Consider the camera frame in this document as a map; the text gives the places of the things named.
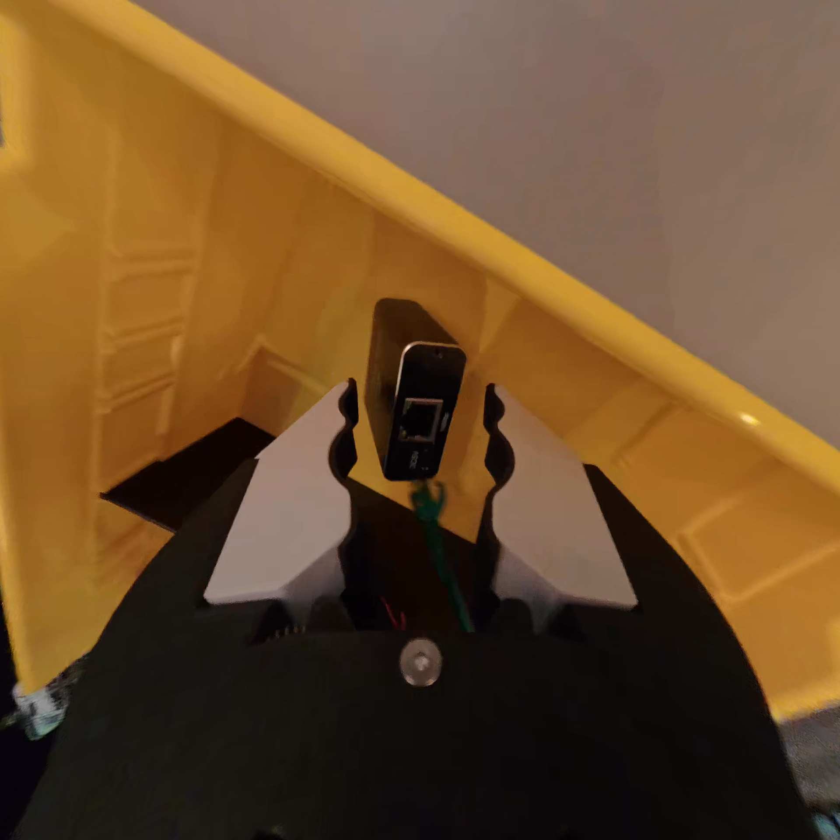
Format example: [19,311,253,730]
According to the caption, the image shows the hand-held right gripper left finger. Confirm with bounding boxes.
[202,378,361,613]

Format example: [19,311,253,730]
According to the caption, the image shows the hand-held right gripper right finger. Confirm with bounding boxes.
[478,384,639,630]

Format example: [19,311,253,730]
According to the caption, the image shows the green ethernet cable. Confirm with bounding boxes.
[410,479,475,634]

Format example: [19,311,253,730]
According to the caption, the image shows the black ethernet splitter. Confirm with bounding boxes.
[364,297,468,483]

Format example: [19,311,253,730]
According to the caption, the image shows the yellow plastic bin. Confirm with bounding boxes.
[0,0,840,723]

